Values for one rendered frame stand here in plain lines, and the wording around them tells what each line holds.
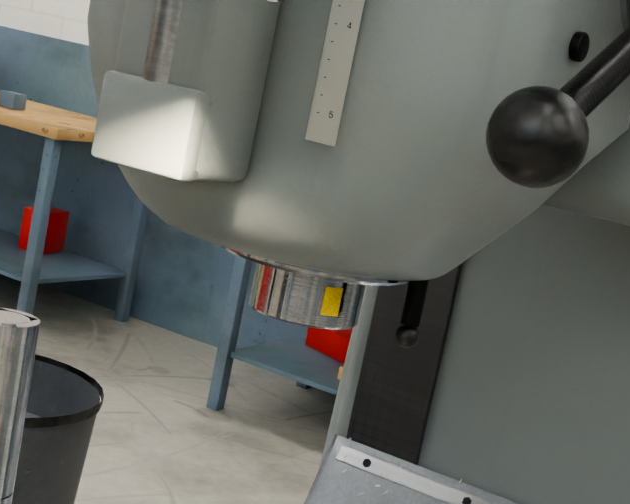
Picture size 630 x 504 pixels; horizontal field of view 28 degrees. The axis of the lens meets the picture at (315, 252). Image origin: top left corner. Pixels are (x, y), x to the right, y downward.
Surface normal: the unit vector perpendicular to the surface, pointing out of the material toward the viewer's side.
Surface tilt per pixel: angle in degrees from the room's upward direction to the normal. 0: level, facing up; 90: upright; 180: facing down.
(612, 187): 99
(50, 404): 86
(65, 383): 86
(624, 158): 90
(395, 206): 119
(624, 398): 90
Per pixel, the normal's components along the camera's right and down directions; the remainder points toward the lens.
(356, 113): -0.26, 0.20
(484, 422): -0.51, 0.04
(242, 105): 0.84, 0.25
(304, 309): 0.02, 0.16
